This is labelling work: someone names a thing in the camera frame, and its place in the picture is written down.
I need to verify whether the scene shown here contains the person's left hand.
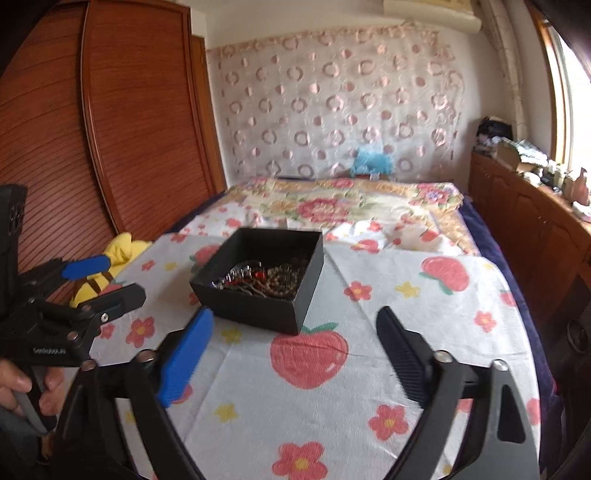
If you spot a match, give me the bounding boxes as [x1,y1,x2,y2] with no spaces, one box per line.
[0,359,66,417]

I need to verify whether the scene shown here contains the dark green bead bracelet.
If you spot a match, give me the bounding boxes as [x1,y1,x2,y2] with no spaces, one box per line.
[264,262,309,298]

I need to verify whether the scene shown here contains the white wall air conditioner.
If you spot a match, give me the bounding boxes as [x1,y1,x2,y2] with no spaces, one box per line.
[383,0,482,34]

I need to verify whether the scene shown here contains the strawberry flower print cloth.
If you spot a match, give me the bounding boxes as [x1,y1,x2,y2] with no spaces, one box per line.
[87,230,544,480]

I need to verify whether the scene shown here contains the wooden louvered wardrobe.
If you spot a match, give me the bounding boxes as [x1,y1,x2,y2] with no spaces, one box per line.
[1,1,226,272]

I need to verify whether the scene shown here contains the pink circle pattern curtain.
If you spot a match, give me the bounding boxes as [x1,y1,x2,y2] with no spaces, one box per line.
[207,22,465,182]

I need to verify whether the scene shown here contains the floral bed quilt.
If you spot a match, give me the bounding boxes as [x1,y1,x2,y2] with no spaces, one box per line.
[178,178,479,256]

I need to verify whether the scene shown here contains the blue plastic bag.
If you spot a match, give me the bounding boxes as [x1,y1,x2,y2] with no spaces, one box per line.
[349,149,394,178]

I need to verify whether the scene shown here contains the purple flower hair comb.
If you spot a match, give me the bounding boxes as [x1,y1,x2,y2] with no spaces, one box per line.
[211,260,267,298]

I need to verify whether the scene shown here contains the black square jewelry box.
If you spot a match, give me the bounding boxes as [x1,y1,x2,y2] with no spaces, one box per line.
[190,228,324,335]

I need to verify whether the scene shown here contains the stack of books and papers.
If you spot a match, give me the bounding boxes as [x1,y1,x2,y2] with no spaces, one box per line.
[473,116,549,172]

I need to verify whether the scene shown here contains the window with wooden frame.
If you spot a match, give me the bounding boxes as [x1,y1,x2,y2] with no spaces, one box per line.
[530,1,590,179]

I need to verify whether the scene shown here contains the yellow plush toy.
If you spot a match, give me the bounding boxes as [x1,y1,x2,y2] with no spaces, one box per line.
[69,232,151,308]

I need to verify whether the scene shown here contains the wooden side cabinet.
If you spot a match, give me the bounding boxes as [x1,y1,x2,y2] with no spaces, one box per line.
[468,153,590,348]

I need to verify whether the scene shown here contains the pink bottle on sill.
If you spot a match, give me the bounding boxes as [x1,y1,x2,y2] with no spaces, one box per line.
[572,167,590,206]

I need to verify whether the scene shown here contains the side window curtain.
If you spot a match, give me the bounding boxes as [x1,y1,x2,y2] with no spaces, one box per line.
[480,0,528,141]

